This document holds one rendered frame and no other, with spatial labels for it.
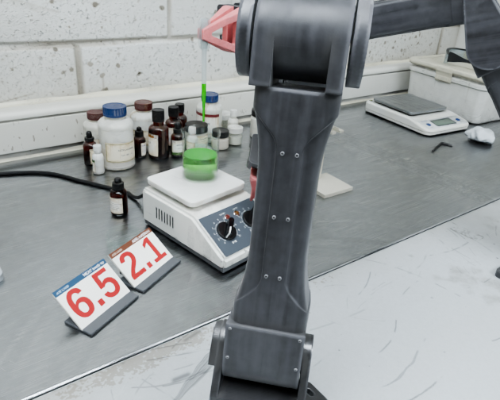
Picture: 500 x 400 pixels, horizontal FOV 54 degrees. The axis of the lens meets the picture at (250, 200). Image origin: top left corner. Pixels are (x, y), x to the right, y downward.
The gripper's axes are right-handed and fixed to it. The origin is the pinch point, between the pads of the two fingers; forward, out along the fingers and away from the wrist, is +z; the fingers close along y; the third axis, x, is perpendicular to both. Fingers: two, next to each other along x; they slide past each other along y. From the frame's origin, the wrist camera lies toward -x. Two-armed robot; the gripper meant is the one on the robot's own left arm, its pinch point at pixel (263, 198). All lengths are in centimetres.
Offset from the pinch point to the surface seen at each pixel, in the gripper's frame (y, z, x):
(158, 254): 13.3, 7.6, 10.3
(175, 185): 13.8, 3.7, -0.6
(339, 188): -18.4, 9.6, -18.5
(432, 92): -57, 17, -85
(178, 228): 11.3, 6.5, 5.3
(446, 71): -55, 8, -83
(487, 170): -56, 6, -37
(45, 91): 45, 20, -31
